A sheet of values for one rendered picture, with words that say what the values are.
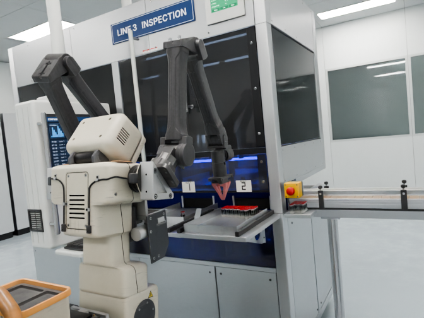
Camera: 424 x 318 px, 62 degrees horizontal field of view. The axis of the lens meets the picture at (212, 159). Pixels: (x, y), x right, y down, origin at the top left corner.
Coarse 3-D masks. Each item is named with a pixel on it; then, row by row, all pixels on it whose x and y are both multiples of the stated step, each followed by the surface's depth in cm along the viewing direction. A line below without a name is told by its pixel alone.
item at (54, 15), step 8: (48, 0) 191; (56, 0) 193; (48, 8) 192; (56, 8) 192; (48, 16) 193; (56, 16) 192; (56, 24) 192; (56, 32) 192; (56, 40) 192; (56, 48) 193; (64, 48) 196; (64, 88) 194
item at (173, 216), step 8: (168, 208) 202; (176, 208) 208; (184, 208) 209; (192, 208) 206; (200, 208) 204; (208, 208) 190; (216, 208) 198; (168, 216) 174; (176, 216) 188; (184, 216) 171; (192, 216) 177
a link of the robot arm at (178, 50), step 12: (168, 48) 116; (180, 48) 114; (192, 48) 120; (168, 60) 116; (180, 60) 115; (168, 72) 116; (180, 72) 115; (168, 84) 116; (180, 84) 115; (168, 96) 116; (180, 96) 115; (168, 108) 116; (180, 108) 115; (168, 120) 116; (180, 120) 115; (168, 132) 116; (180, 132) 114; (180, 144) 114; (180, 156) 112; (192, 156) 117
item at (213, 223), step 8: (200, 216) 167; (208, 216) 173; (216, 216) 179; (256, 216) 160; (184, 224) 155; (192, 224) 161; (200, 224) 166; (208, 224) 165; (216, 224) 163; (224, 224) 162; (232, 224) 160; (240, 224) 146; (192, 232) 153; (200, 232) 151; (208, 232) 149; (216, 232) 147; (224, 232) 146; (232, 232) 144
